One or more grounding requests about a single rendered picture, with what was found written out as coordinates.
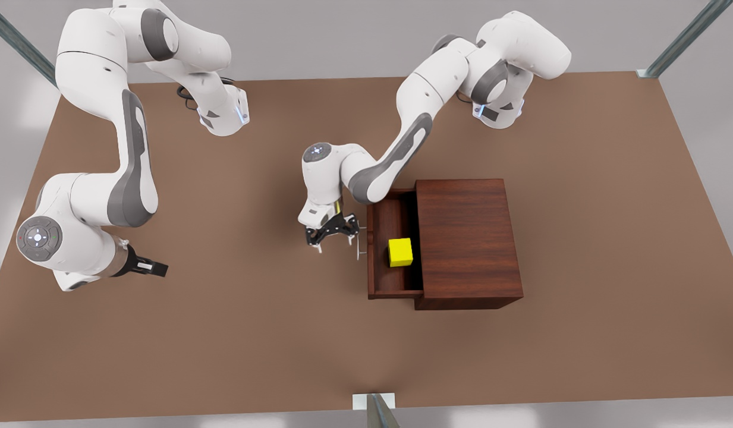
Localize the yellow cube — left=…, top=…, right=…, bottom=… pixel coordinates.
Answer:
left=388, top=237, right=414, bottom=269

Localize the dark wooden cabinet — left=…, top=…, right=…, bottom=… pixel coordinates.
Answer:
left=414, top=178, right=525, bottom=311

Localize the dark wooden drawer with handle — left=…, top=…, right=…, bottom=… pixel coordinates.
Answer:
left=354, top=188, right=424, bottom=300

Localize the silver frame post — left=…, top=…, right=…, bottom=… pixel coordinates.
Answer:
left=636, top=0, right=733, bottom=80
left=0, top=3, right=59, bottom=89
left=352, top=392, right=403, bottom=428

